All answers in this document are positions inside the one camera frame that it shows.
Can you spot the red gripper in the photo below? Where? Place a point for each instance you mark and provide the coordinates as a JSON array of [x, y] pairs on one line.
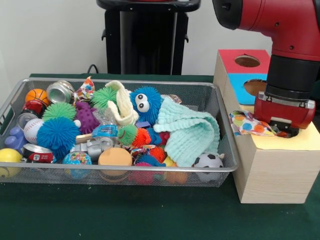
[[282, 113]]

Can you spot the colourful patterned cloth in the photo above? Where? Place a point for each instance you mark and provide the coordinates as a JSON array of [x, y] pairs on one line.
[[250, 125]]

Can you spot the mint green knitted cloth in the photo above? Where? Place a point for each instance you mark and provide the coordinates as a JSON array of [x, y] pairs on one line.
[[190, 135]]

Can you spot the cream knitted cloth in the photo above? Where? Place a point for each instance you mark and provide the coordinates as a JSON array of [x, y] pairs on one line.
[[125, 105]]

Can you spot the globe print ball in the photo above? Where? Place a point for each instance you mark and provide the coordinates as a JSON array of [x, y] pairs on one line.
[[77, 158]]

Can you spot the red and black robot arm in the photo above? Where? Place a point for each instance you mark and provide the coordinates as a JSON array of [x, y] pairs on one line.
[[287, 15]]

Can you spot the wooden box with three holes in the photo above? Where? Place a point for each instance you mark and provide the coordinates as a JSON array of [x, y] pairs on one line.
[[275, 175]]

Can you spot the black and white soccer ball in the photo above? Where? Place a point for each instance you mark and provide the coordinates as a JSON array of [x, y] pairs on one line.
[[208, 161]]

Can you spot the blue spiky toy with eyes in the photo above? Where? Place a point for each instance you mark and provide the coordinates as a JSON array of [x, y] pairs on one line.
[[147, 100]]

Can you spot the dark green table cloth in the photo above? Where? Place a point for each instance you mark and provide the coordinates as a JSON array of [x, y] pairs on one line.
[[150, 212]]

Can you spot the orange foam disc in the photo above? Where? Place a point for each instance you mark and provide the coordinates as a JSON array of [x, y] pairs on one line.
[[115, 157]]

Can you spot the blue spiky ball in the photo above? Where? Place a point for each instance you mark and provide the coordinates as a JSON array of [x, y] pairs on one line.
[[58, 136]]

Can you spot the green spiky ball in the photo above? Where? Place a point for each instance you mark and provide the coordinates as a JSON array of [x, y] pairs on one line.
[[58, 112]]

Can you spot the red drink can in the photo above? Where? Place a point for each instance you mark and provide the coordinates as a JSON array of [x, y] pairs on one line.
[[40, 155]]

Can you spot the white baseball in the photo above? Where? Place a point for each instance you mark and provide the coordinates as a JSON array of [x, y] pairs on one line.
[[32, 130]]

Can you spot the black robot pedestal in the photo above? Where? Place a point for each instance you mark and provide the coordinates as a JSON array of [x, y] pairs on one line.
[[150, 37]]

